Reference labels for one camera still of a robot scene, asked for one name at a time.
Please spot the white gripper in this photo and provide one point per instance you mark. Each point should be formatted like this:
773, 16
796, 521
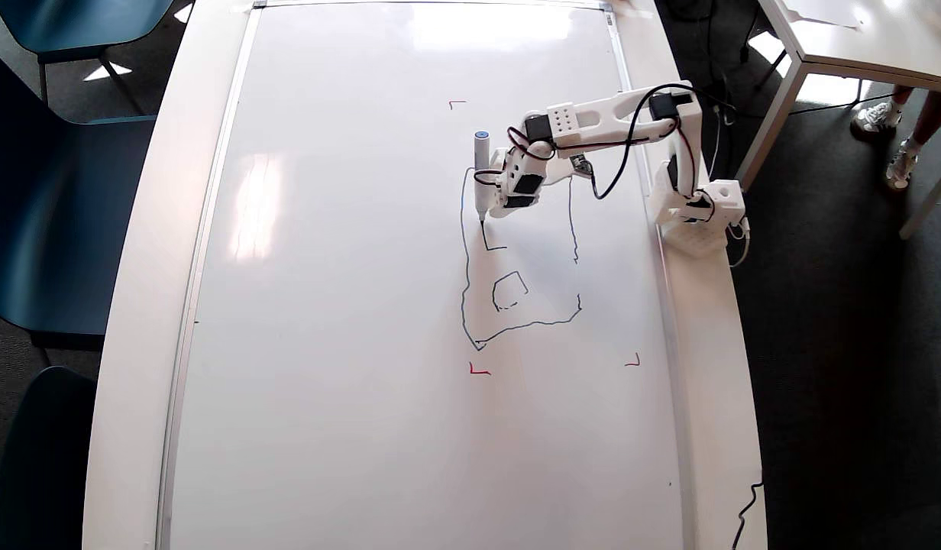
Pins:
510, 203

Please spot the white marker pen blue cap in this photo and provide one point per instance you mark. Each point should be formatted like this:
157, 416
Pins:
482, 176

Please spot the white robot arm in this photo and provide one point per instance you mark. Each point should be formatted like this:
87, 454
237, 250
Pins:
562, 121

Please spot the large white whiteboard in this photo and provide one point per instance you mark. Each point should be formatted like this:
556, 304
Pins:
363, 382

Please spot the white paper sheet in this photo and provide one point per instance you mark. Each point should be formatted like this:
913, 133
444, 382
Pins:
822, 11

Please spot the white sneaker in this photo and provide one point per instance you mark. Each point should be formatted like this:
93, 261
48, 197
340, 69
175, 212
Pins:
875, 118
900, 164

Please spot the white side table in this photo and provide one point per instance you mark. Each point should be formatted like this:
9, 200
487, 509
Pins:
883, 46

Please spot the bare person leg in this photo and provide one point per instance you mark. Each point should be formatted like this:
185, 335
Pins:
932, 114
902, 95

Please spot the dark blue chair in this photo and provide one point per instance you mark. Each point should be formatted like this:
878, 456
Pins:
43, 229
43, 458

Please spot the blue chair with metal legs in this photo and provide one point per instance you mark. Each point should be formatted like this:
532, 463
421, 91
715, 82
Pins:
73, 23

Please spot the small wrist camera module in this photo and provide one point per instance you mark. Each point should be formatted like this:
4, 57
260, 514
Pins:
581, 165

